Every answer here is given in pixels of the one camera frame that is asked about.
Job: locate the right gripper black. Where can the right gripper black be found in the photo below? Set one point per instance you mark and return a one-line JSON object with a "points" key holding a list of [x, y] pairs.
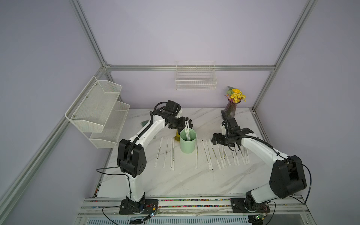
{"points": [[220, 140]]}

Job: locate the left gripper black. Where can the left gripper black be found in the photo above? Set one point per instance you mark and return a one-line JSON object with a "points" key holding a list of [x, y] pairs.
{"points": [[171, 127]]}

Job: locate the straw thirteenth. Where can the straw thirteenth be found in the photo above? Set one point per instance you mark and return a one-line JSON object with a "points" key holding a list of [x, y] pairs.
{"points": [[173, 154]]}

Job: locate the straw eleventh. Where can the straw eleventh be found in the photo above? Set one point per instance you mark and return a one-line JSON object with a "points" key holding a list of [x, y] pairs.
{"points": [[246, 155]]}

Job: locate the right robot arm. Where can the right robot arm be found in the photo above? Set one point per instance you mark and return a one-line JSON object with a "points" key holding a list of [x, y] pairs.
{"points": [[287, 172]]}

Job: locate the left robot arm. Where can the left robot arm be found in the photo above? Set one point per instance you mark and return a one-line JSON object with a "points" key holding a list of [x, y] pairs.
{"points": [[132, 160]]}

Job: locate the bundle of wrapped straws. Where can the bundle of wrapped straws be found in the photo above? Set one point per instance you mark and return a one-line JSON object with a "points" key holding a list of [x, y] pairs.
{"points": [[187, 131]]}

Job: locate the green storage cup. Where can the green storage cup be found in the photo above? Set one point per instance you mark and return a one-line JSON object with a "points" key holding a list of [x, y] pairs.
{"points": [[186, 146]]}

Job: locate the black yellow work glove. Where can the black yellow work glove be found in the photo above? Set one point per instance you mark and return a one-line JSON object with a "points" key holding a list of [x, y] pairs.
{"points": [[178, 131]]}

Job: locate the purple glass vase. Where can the purple glass vase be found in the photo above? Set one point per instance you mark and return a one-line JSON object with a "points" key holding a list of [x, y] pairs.
{"points": [[230, 109]]}

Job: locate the green hand brush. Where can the green hand brush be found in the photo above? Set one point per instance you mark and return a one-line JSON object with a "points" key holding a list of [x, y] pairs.
{"points": [[144, 123]]}

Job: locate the yellow flower bouquet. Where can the yellow flower bouquet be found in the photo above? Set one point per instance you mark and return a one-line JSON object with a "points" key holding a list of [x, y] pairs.
{"points": [[235, 95]]}

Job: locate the white two-tier mesh shelf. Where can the white two-tier mesh shelf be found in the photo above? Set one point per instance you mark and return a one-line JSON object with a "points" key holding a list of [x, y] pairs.
{"points": [[99, 114]]}

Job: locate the white wire wall basket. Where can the white wire wall basket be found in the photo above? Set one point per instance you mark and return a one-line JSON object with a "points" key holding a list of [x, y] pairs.
{"points": [[195, 75]]}

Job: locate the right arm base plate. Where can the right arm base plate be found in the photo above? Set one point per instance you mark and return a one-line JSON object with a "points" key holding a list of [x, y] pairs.
{"points": [[244, 205]]}

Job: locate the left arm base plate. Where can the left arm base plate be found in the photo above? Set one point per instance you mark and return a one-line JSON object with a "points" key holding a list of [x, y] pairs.
{"points": [[145, 206]]}

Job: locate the aluminium front rail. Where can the aluminium front rail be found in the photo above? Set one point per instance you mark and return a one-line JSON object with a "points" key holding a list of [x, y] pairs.
{"points": [[190, 206]]}

